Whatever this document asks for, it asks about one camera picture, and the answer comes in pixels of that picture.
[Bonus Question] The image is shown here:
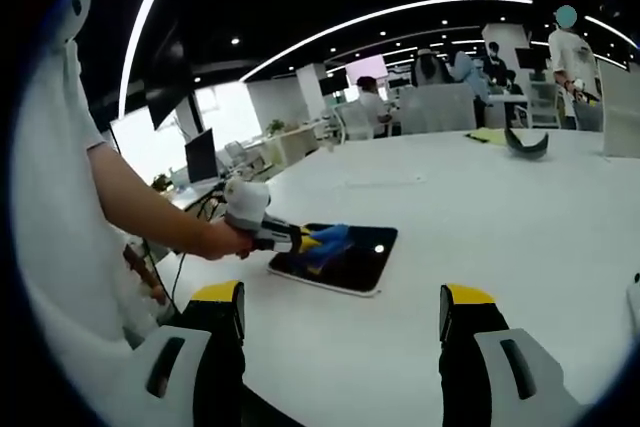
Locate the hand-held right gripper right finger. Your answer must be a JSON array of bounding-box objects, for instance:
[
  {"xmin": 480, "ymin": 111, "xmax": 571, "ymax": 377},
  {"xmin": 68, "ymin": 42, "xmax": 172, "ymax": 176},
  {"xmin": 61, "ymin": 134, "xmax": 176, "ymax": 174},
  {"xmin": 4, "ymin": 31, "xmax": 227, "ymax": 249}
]
[{"xmin": 438, "ymin": 283, "xmax": 597, "ymax": 427}]

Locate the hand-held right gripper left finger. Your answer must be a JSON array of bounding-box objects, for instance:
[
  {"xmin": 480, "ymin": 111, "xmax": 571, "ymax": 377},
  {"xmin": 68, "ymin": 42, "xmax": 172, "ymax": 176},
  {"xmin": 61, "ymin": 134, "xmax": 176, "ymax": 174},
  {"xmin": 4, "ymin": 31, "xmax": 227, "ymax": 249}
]
[{"xmin": 104, "ymin": 279, "xmax": 246, "ymax": 427}]

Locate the blue cleaning cloth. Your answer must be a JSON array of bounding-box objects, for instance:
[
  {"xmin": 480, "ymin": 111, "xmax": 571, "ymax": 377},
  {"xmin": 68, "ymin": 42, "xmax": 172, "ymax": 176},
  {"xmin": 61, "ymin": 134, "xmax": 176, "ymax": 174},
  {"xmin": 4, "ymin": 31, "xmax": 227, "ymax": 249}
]
[{"xmin": 299, "ymin": 223, "xmax": 352, "ymax": 268}]

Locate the black tablet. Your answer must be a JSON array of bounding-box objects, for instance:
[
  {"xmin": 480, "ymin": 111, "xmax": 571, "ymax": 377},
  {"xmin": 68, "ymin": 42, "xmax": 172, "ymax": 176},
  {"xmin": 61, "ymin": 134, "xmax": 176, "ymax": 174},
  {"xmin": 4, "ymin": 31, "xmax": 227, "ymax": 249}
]
[{"xmin": 267, "ymin": 222, "xmax": 400, "ymax": 297}]

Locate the yellow cloth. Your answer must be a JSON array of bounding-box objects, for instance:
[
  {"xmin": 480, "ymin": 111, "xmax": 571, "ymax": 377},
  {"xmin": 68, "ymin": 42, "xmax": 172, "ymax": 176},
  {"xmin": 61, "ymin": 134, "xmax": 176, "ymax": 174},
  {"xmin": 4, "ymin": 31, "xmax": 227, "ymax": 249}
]
[{"xmin": 463, "ymin": 127, "xmax": 509, "ymax": 147}]

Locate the person's left hand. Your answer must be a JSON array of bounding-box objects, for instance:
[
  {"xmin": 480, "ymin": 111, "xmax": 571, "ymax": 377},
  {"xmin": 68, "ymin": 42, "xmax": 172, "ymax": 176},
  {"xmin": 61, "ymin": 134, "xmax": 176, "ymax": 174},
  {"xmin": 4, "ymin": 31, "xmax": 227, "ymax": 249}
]
[{"xmin": 204, "ymin": 220, "xmax": 254, "ymax": 263}]

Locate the black computer monitor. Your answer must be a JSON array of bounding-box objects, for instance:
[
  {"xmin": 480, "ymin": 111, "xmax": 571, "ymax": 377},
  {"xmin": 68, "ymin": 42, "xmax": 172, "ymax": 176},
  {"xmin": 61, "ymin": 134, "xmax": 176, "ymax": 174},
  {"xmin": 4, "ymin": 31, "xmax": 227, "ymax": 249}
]
[{"xmin": 184, "ymin": 127, "xmax": 219, "ymax": 185}]

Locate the person in white shirt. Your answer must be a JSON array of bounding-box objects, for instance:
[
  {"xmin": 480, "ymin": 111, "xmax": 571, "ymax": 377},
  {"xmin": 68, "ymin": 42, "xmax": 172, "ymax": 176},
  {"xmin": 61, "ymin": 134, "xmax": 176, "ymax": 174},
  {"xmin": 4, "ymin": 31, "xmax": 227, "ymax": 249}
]
[{"xmin": 9, "ymin": 0, "xmax": 169, "ymax": 348}]

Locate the grey partition panel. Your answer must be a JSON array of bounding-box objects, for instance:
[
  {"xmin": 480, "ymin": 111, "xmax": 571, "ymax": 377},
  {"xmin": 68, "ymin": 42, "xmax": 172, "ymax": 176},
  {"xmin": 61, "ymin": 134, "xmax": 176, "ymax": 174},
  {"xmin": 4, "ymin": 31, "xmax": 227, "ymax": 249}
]
[{"xmin": 399, "ymin": 82, "xmax": 479, "ymax": 136}]

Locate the grey curved object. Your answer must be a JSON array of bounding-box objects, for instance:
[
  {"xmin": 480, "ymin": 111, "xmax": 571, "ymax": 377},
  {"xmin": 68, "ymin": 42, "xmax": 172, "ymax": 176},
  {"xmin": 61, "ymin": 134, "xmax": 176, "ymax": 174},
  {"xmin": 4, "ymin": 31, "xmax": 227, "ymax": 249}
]
[{"xmin": 503, "ymin": 127, "xmax": 550, "ymax": 163}]

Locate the white mesh office chair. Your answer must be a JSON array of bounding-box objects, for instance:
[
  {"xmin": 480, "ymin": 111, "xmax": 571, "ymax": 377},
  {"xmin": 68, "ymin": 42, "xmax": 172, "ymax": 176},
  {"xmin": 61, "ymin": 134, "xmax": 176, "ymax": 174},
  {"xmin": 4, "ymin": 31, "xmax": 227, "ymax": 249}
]
[{"xmin": 527, "ymin": 81, "xmax": 562, "ymax": 129}]

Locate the white partition panel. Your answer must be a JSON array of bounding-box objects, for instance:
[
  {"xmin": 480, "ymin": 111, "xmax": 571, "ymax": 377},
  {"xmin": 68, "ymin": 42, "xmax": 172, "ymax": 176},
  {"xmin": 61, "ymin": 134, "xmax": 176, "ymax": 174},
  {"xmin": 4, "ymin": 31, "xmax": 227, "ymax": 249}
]
[{"xmin": 597, "ymin": 60, "xmax": 640, "ymax": 158}]

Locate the black cable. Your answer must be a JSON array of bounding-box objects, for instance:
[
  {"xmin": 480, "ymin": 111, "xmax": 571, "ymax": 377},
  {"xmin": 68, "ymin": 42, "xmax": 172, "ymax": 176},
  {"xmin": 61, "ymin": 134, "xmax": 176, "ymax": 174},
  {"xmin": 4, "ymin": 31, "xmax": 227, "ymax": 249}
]
[{"xmin": 143, "ymin": 240, "xmax": 187, "ymax": 318}]

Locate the bright wall screen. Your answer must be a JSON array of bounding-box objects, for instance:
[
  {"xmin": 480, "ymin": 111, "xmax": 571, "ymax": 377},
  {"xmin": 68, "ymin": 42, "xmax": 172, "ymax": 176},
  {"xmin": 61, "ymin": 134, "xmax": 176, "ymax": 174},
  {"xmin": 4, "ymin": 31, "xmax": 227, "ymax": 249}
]
[{"xmin": 345, "ymin": 56, "xmax": 389, "ymax": 88}]

